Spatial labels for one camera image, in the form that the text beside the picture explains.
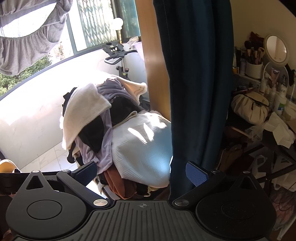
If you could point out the window with green grille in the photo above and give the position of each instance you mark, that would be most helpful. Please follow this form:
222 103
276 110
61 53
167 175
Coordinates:
97 23

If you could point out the black desk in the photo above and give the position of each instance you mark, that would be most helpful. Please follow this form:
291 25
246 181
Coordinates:
272 143

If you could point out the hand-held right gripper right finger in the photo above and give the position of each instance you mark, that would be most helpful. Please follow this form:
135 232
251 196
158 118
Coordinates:
196 173

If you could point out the crumpled white tissue paper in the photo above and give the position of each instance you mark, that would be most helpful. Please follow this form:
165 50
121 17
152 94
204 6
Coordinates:
279 129

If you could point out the round white mirror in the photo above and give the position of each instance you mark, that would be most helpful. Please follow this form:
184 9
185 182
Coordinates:
276 48

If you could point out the lilac garment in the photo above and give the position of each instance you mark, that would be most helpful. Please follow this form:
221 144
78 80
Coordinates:
104 141

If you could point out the dark blue curtain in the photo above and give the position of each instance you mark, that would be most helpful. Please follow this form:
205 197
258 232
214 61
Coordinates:
196 92

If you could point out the white bottle with green label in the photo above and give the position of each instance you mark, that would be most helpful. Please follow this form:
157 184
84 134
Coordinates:
281 102

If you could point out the white textured blanket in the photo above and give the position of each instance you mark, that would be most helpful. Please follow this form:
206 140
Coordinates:
138 150

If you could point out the black exercise bike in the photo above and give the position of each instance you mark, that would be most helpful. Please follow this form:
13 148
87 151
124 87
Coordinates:
113 49

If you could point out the grey hanging cloth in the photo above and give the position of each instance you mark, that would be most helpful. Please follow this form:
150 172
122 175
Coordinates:
23 51

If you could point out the wooden wardrobe panel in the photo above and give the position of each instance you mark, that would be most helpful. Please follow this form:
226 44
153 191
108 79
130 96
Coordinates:
152 69

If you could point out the tan rounded object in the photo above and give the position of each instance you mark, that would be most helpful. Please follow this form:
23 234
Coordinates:
8 165

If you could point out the brown bag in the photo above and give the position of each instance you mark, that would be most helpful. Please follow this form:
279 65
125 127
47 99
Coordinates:
233 155

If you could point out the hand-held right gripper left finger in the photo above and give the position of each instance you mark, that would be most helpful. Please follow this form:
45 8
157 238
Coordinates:
86 172

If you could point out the pile of clothes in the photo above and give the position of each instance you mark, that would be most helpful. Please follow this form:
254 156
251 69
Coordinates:
92 133

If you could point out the white plastic bag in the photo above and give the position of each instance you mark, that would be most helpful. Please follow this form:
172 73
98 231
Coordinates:
261 166

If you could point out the white globe lamp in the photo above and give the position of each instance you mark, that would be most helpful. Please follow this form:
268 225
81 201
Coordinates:
118 23

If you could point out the brown garment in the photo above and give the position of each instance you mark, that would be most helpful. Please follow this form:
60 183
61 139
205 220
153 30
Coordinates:
118 183

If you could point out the cream fuzzy-edged garment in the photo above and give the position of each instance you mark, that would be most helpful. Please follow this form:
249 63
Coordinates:
136 87

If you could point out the white brush holder cup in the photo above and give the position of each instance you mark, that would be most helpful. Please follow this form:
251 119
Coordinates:
254 69

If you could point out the bunch of makeup brushes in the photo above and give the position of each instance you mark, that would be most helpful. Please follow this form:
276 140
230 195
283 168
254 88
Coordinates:
252 54

